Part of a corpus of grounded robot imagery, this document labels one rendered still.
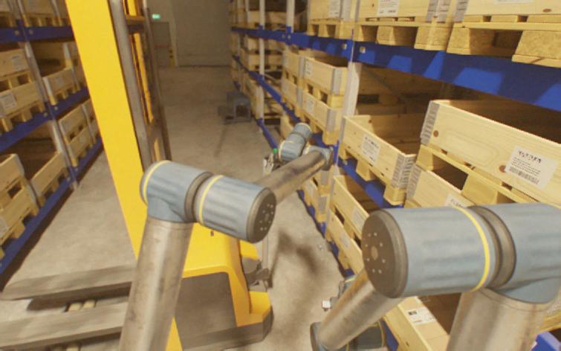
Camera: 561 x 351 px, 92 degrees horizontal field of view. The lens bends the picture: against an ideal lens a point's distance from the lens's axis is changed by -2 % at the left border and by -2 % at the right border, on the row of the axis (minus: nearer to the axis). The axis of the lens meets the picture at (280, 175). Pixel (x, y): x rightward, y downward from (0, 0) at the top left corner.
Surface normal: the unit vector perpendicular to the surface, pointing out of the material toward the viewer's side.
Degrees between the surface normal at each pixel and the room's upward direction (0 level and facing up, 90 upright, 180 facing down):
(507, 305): 83
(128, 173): 90
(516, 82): 90
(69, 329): 0
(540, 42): 90
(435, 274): 72
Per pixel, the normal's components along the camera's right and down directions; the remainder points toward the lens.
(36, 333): 0.04, -0.88
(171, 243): 0.54, 0.14
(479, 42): 0.25, 0.47
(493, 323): -0.74, 0.20
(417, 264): 0.11, 0.00
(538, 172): -0.97, 0.09
